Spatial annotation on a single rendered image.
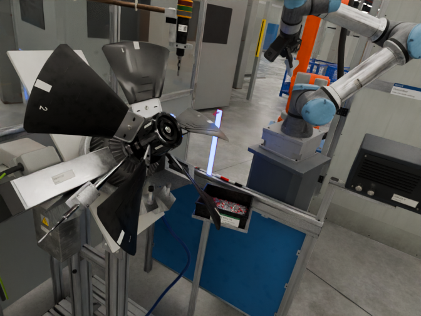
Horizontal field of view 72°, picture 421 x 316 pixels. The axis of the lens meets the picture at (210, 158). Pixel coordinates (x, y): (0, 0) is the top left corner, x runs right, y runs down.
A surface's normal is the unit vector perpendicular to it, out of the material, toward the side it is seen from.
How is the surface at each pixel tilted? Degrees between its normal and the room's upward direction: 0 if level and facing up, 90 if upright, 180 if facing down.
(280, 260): 90
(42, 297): 0
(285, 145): 90
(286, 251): 90
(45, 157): 50
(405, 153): 15
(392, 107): 91
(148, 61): 39
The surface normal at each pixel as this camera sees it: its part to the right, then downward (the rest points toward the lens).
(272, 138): -0.69, 0.22
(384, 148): 0.02, -0.78
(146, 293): 0.15, -0.89
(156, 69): 0.22, -0.41
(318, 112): -0.05, 0.55
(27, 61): 0.75, -0.32
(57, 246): -0.49, 0.31
